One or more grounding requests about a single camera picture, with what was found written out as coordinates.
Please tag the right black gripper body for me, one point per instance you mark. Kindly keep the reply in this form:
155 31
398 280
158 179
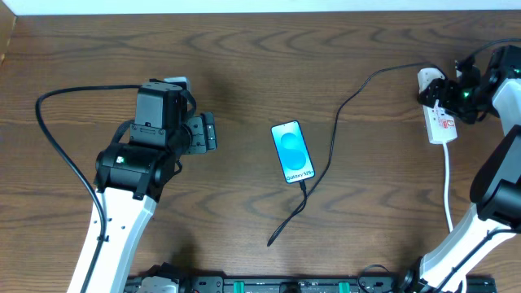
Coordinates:
436 94

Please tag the blue screen Galaxy smartphone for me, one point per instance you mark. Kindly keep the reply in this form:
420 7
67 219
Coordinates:
292 152

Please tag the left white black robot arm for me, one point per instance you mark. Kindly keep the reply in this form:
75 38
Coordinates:
132 171

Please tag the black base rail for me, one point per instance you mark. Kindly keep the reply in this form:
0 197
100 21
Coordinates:
166 278

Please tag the white power strip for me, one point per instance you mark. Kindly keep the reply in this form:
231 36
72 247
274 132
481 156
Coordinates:
441 127

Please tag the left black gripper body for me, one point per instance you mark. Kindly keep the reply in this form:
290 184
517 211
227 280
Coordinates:
207 131

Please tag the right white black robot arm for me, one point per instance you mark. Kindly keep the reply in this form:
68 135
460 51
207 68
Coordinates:
494 214

